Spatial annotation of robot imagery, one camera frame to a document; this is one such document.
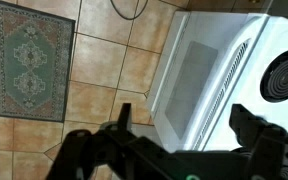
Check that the patterned green floor rug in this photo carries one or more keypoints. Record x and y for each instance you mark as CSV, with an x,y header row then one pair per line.
x,y
35,59

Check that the white oven door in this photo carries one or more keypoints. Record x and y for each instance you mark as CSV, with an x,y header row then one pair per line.
x,y
203,56

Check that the black coil burner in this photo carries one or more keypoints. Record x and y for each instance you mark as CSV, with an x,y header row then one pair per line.
x,y
274,82

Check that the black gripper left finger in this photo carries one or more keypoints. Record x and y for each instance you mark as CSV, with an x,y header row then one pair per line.
x,y
124,122

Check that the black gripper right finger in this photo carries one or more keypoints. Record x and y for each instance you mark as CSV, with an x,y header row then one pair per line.
x,y
248,128

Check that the white electric stove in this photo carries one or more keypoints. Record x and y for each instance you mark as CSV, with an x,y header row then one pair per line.
x,y
220,156

